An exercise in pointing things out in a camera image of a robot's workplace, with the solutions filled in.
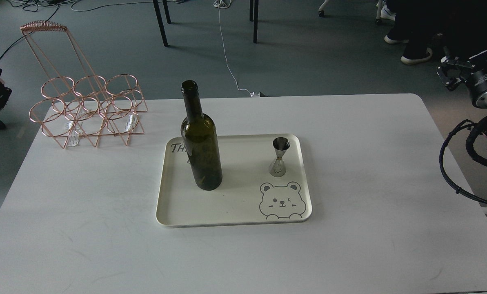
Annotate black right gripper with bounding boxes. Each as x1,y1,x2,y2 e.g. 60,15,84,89
437,50,487,91

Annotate silver steel jigger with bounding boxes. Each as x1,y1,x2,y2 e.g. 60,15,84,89
268,136,290,177

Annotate dark green wine bottle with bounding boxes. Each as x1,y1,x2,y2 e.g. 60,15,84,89
180,80,222,191

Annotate seated person dark trousers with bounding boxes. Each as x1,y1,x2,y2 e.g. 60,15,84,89
386,0,487,58

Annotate white shoe right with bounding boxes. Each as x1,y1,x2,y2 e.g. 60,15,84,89
400,48,433,65

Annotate white shoe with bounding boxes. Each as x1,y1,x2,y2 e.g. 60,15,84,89
384,35,409,45
400,48,433,65

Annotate white shoe left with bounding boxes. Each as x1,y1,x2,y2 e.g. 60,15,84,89
384,35,409,45

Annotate black table leg right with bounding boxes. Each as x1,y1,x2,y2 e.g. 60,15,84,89
249,0,259,44

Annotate black table leg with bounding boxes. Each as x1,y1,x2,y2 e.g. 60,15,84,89
152,0,172,48
249,0,259,44

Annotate cream tray with bear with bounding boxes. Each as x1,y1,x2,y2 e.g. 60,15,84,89
156,134,313,227

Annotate black table leg left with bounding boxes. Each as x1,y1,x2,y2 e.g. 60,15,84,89
152,0,172,48

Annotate black corrugated cable loop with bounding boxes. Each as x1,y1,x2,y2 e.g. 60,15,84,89
439,119,487,210

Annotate white cable on floor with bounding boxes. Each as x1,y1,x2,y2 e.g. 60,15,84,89
213,0,261,98

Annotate rose gold wire wine rack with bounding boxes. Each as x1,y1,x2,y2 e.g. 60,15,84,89
20,20,148,148

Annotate black cables on floor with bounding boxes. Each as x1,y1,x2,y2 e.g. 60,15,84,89
0,0,154,76

